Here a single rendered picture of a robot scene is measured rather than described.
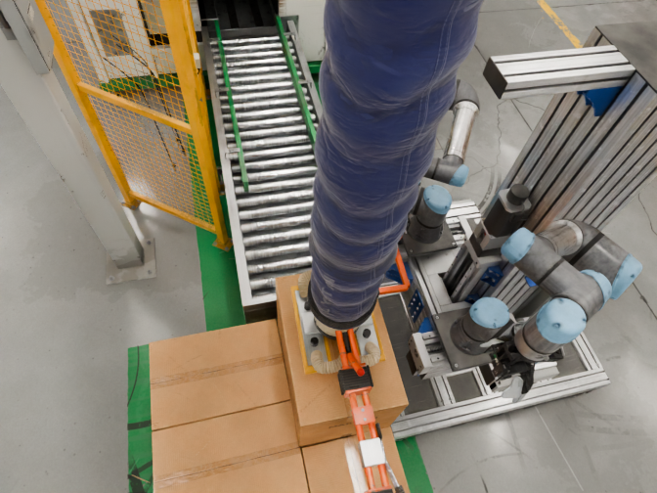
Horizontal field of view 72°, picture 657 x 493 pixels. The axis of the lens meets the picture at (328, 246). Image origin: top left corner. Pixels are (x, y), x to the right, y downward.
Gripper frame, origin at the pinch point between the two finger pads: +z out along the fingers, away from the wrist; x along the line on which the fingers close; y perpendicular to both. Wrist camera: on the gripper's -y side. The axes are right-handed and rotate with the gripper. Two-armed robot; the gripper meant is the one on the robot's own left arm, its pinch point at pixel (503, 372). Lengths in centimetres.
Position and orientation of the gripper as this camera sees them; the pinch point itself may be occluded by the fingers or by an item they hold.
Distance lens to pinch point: 125.3
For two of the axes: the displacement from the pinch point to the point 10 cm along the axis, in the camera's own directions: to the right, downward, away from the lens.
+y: -9.7, 1.6, -1.8
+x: 2.3, 8.3, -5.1
